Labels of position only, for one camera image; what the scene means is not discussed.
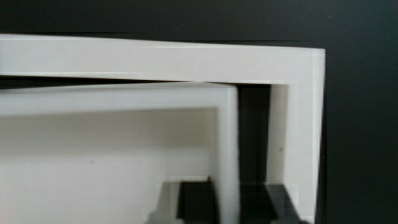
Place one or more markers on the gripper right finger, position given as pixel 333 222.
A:
pixel 267 207

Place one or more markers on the white L-shaped fence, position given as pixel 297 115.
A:
pixel 150 60

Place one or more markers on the white drawer cabinet box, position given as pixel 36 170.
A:
pixel 103 145

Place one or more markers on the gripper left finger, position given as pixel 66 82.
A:
pixel 187 203

